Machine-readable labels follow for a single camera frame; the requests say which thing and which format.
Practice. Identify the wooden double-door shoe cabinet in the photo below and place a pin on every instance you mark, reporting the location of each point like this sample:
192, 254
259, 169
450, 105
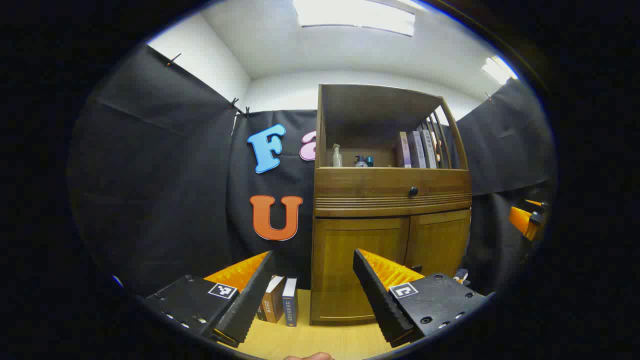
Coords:
360, 115

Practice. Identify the penguin plush toy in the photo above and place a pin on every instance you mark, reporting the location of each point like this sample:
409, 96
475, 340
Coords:
462, 276

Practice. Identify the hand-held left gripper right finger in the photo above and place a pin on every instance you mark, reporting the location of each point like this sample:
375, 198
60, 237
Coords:
380, 300

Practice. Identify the wooden cabinet drawer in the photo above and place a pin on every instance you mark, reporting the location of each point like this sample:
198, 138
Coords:
370, 192

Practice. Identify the small grey pump bottle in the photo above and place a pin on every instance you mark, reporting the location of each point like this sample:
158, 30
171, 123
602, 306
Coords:
361, 162

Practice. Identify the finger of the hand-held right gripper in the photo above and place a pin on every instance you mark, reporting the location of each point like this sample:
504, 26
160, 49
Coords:
535, 203
522, 222

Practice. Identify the grey shelf book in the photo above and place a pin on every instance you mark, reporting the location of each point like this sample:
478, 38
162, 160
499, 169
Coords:
417, 150

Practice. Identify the large ceiling light panel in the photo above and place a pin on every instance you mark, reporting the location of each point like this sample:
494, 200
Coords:
355, 15

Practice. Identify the clear pump bottle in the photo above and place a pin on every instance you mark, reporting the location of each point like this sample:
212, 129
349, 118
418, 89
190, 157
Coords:
337, 159

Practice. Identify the black backdrop cloth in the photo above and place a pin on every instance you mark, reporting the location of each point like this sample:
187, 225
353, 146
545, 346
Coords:
150, 175

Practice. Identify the small ceiling light panel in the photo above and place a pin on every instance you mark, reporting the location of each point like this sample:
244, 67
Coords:
497, 70

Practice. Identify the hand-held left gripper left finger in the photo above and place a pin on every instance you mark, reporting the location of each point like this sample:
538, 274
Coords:
250, 300

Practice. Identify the brown book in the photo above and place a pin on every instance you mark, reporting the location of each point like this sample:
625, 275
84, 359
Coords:
274, 300

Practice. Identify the wooden shoe cabinet door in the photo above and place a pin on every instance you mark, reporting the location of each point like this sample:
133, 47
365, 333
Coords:
340, 270
440, 240

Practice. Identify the purple shelf book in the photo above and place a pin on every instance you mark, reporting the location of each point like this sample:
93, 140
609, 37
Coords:
403, 150

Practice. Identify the blue book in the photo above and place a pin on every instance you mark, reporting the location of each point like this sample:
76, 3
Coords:
290, 302

